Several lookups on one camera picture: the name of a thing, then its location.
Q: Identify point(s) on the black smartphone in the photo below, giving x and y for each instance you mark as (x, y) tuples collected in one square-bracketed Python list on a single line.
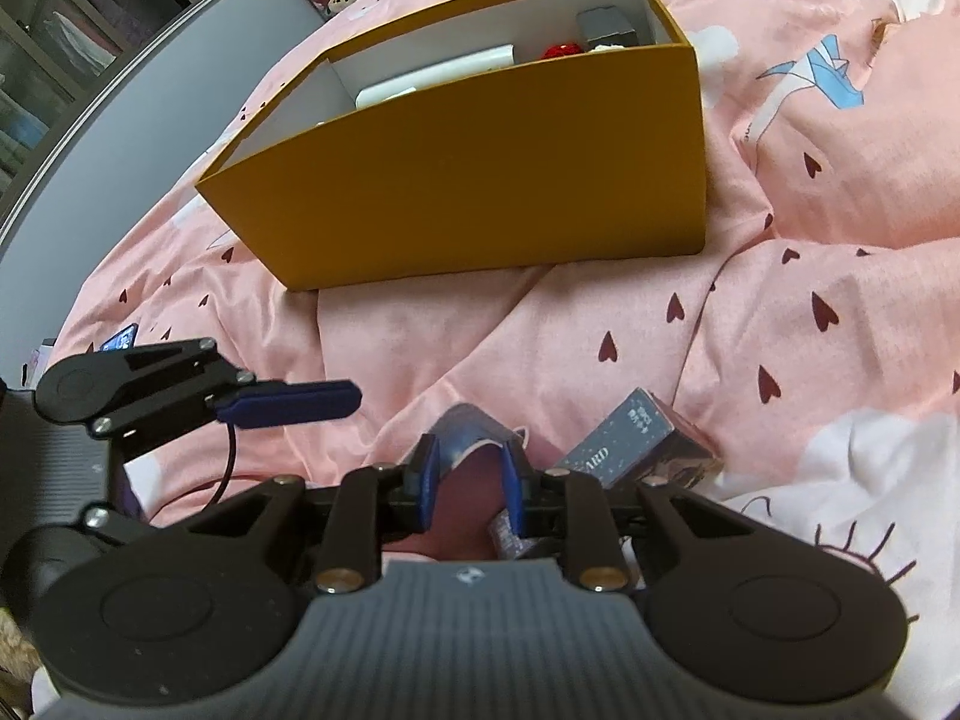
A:
[(120, 339)]

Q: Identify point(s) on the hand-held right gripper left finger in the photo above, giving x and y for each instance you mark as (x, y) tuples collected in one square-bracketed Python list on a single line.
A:
[(429, 480)]

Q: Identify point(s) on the orange red crochet toy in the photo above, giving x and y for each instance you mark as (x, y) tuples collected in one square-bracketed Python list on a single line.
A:
[(561, 50)]

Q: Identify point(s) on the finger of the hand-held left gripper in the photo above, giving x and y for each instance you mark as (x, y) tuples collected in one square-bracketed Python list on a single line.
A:
[(124, 526), (285, 401)]

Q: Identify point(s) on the dark grey small box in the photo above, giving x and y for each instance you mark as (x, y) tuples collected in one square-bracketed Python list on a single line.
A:
[(606, 24)]

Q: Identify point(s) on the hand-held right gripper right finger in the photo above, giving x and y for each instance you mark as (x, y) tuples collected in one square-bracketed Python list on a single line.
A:
[(512, 487)]

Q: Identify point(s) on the glass door wardrobe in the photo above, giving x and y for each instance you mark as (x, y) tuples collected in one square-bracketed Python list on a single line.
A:
[(60, 37)]

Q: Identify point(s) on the white cylinder tube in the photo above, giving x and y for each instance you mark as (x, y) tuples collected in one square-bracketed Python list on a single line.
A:
[(450, 67)]

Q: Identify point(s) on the dark blue card box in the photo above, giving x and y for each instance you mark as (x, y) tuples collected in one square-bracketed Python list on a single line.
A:
[(637, 442)]

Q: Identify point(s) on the yellow cardboard box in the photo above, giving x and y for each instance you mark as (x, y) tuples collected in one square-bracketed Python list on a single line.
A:
[(487, 180)]

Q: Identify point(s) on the shiny foil packet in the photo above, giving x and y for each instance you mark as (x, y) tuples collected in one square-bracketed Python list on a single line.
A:
[(504, 536)]

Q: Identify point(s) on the pink printed blanket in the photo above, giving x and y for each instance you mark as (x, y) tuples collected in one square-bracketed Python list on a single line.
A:
[(787, 202)]

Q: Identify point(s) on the blue and pink fabric item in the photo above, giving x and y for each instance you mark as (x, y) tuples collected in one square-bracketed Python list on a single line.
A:
[(469, 442)]

